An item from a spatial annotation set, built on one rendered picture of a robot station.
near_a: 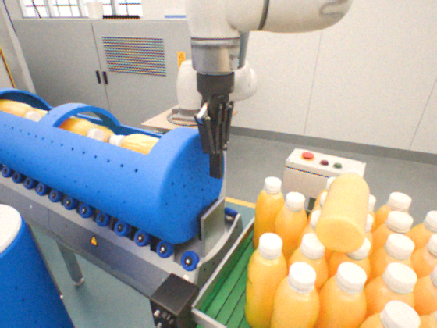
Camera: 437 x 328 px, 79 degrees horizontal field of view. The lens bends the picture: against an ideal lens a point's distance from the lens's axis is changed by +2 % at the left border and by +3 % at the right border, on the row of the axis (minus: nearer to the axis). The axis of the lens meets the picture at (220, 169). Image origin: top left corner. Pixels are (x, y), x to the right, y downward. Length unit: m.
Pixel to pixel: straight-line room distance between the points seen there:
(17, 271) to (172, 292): 0.37
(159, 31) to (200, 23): 2.01
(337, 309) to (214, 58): 0.45
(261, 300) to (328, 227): 0.19
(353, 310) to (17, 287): 0.69
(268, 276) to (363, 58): 3.04
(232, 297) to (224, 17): 0.57
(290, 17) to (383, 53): 2.89
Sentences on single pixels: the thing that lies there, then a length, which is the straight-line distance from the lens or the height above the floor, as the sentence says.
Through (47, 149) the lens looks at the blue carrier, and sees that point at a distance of 0.82.
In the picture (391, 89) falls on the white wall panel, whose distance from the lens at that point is 3.46.
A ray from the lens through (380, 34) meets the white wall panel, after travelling 3.37.
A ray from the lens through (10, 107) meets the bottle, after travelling 1.15.
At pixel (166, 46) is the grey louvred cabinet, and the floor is 1.25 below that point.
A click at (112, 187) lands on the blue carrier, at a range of 0.63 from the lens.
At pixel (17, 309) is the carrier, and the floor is 0.88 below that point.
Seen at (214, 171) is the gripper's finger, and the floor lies 1.15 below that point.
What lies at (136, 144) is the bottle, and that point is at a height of 1.19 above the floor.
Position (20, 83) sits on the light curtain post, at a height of 1.14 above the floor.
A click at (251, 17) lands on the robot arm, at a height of 1.46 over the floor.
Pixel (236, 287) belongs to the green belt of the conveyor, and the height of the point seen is 0.90.
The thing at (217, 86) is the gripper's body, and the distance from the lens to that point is 0.51.
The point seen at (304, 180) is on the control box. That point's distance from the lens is 0.80.
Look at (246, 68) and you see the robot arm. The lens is 1.30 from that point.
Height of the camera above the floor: 1.45
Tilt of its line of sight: 30 degrees down
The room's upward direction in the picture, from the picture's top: straight up
